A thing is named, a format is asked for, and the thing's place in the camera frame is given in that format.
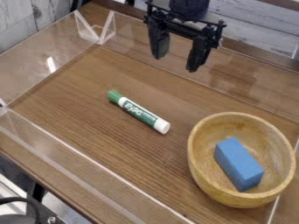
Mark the green Expo marker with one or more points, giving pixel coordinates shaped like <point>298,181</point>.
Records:
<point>140,113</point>

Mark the black metal table leg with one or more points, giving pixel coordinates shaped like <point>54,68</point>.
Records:
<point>38,192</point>

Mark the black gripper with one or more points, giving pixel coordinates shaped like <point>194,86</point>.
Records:
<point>186,18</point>

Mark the brown wooden bowl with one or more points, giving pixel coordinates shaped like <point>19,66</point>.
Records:
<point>267,145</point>

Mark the clear acrylic corner bracket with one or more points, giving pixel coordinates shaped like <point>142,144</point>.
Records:
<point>95,33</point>

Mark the blue foam block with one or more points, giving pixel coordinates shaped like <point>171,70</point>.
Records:
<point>235,161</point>

